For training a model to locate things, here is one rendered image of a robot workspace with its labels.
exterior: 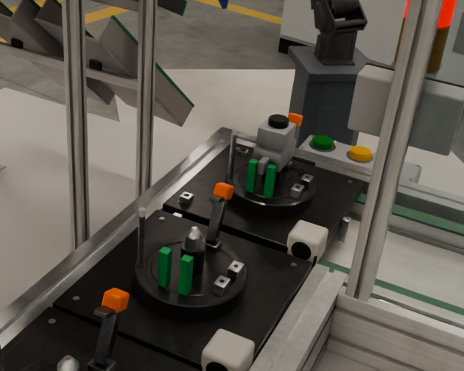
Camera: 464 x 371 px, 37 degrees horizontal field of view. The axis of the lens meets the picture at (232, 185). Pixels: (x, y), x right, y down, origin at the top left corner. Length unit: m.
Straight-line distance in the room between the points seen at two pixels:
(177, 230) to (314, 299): 0.21
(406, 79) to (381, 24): 3.41
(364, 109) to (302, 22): 3.59
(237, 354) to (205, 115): 0.87
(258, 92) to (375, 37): 2.56
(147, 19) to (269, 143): 0.25
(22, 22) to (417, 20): 0.59
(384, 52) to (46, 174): 3.13
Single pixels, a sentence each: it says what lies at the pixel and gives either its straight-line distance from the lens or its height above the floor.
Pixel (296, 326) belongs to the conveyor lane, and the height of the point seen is 0.95.
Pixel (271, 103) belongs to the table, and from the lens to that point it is 1.64.
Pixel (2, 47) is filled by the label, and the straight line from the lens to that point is 1.19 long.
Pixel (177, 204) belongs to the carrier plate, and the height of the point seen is 0.97.
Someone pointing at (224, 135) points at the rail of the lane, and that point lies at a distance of 1.24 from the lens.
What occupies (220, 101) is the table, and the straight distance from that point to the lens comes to 1.62.
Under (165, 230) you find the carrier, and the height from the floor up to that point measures 0.97.
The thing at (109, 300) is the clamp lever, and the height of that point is 1.07.
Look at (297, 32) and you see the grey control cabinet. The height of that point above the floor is 0.17.
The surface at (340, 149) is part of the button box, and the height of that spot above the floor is 0.96.
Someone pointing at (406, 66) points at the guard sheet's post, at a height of 1.27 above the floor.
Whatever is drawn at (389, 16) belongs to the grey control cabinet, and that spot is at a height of 0.41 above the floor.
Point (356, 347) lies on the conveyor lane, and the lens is 0.95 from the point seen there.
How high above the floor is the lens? 1.52
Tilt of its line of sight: 31 degrees down
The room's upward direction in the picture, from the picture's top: 6 degrees clockwise
